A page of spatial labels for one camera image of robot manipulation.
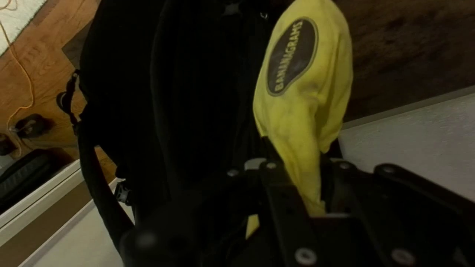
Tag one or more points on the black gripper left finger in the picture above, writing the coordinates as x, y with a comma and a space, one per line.
222, 223

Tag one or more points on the black backpack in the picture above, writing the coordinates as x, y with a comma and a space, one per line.
172, 108

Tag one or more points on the small black floor object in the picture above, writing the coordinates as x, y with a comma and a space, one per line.
6, 144

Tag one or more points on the white rug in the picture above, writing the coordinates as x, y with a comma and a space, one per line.
16, 19

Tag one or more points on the white door frame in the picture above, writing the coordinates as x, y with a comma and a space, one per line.
44, 202

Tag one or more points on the dark brown shoe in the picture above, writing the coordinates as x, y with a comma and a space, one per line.
29, 126

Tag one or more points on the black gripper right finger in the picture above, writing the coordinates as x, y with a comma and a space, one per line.
394, 217

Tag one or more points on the yellow banana-shaped Bananagrams pouch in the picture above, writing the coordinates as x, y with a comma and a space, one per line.
305, 98

